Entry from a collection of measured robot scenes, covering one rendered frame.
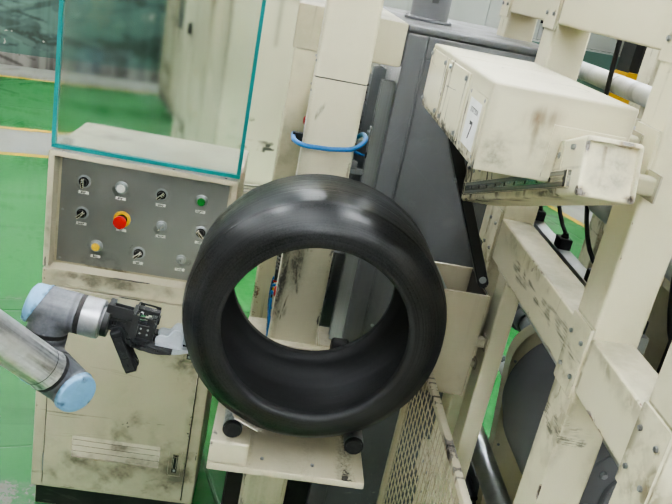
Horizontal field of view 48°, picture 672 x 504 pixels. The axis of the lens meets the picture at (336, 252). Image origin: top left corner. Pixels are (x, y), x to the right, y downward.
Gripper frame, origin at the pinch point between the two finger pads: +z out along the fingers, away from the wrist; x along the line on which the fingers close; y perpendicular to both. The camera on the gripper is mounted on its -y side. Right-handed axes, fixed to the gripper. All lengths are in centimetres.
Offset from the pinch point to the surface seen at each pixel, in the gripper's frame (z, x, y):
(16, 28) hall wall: -322, 833, -94
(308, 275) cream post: 24.0, 27.8, 14.9
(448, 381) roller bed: 68, 21, -1
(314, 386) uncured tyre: 32.5, 11.9, -7.3
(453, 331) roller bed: 64, 21, 14
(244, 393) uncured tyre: 14.0, -12.4, 0.5
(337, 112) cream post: 18, 28, 58
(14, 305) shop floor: -94, 202, -115
